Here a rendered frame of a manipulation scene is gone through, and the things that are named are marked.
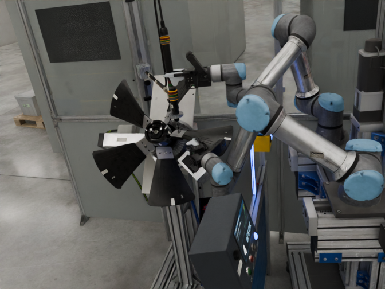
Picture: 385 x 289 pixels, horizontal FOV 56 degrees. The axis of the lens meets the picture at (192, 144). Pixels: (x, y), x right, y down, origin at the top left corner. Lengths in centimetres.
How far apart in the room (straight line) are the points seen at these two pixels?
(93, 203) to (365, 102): 237
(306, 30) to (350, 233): 83
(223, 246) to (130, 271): 189
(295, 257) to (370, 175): 126
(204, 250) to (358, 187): 56
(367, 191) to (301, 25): 74
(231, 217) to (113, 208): 222
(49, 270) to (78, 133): 105
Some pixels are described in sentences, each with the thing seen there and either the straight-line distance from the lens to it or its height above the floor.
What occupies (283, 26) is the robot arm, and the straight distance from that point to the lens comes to 173.
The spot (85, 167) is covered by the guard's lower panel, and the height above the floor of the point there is 55.
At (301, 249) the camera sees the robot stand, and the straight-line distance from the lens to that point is 247.
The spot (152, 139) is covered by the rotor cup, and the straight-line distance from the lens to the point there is 173.
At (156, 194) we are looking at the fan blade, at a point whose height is 99.
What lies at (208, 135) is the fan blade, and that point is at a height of 118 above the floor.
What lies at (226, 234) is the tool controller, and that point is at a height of 125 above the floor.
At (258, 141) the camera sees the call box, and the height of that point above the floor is 104.
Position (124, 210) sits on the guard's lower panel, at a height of 14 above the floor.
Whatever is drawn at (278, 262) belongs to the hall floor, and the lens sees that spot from 271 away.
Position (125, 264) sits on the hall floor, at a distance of 287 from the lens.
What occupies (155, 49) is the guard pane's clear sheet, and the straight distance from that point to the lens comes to 244.
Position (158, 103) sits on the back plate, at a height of 123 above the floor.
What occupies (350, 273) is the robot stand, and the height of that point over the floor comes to 45.
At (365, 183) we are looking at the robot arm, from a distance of 127.
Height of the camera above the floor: 189
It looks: 25 degrees down
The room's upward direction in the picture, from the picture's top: 8 degrees counter-clockwise
